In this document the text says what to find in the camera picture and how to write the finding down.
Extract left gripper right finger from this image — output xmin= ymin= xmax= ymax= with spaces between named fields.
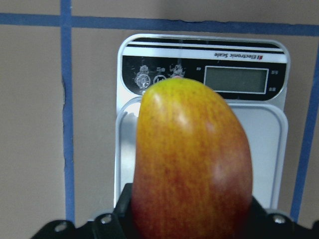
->
xmin=249 ymin=198 xmax=319 ymax=239

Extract brown paper table cover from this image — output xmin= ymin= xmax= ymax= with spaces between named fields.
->
xmin=0 ymin=0 xmax=319 ymax=239

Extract red yellow mango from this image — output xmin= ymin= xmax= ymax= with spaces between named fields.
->
xmin=131 ymin=78 xmax=253 ymax=239

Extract white digital kitchen scale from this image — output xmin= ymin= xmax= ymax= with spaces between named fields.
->
xmin=114 ymin=34 xmax=290 ymax=209

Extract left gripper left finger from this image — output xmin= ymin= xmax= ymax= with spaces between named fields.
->
xmin=32 ymin=183 xmax=132 ymax=239

